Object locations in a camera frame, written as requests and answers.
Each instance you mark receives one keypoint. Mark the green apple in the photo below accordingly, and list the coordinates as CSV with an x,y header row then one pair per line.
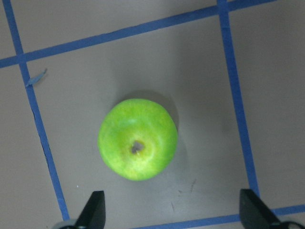
x,y
137,139

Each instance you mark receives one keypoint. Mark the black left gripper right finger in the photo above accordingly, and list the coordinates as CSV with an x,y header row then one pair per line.
x,y
254,213

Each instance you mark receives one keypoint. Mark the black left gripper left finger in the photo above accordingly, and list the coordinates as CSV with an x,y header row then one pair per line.
x,y
93,214

